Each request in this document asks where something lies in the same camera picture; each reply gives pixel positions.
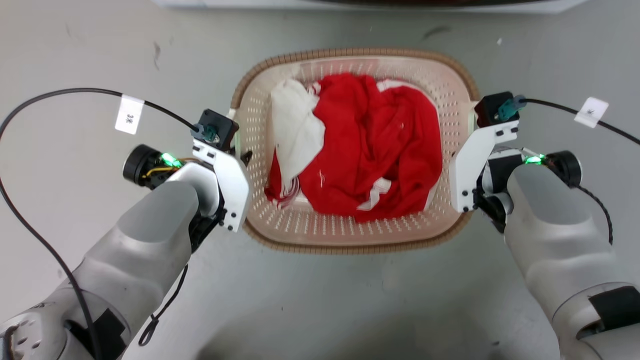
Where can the beige laundry basket brown rim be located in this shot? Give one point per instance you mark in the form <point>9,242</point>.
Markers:
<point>350,235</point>

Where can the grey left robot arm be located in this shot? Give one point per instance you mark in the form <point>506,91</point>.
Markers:
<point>145,235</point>

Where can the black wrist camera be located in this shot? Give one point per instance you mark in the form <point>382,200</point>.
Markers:
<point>220,127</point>
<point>492,109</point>

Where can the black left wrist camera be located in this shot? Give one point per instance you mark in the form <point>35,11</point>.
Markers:
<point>220,127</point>

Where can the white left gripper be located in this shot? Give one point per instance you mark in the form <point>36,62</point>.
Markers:
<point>235,190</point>

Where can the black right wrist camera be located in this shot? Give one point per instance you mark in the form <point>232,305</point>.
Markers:
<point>492,109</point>

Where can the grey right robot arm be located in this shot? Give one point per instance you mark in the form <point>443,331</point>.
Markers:
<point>555,225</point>

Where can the white garment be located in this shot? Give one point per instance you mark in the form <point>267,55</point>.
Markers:
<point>295,125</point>

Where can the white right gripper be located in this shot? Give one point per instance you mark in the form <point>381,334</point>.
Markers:
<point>465,175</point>

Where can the red garment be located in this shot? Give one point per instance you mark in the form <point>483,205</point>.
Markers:
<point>380,150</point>

